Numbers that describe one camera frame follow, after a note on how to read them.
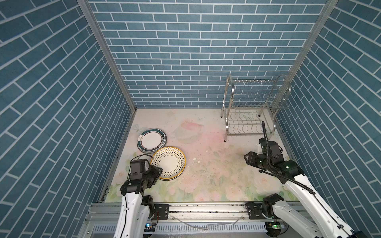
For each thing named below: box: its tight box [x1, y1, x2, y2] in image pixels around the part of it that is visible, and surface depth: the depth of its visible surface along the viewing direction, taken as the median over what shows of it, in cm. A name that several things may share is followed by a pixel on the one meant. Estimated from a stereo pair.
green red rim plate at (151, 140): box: [136, 127, 168, 154], surface depth 99 cm
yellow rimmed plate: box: [150, 146, 187, 181], surface depth 89 cm
